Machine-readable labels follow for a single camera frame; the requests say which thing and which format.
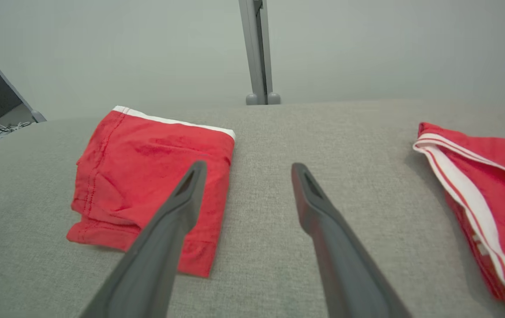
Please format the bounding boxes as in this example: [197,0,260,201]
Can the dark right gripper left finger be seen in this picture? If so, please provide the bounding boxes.
[80,160,208,318]

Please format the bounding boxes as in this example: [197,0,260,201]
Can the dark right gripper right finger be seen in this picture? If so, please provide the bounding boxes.
[291,162,413,318]

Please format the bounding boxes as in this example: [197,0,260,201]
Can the red Bulls basketball jersey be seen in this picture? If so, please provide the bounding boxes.
[66,105,236,279]

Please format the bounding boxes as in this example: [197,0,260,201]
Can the thin black floor cable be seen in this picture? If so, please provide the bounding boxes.
[0,118,33,134]

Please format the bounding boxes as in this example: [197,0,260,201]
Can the grey vertical wall post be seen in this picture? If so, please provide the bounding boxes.
[239,0,275,105]

